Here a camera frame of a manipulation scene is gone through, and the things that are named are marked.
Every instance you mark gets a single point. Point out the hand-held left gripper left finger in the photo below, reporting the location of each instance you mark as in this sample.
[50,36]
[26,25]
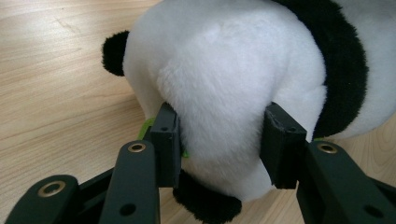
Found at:
[166,149]

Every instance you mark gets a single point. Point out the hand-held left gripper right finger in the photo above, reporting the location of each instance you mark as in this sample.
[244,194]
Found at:
[281,149]

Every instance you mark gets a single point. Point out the panda plush toy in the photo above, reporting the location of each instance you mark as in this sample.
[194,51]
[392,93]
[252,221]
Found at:
[233,77]

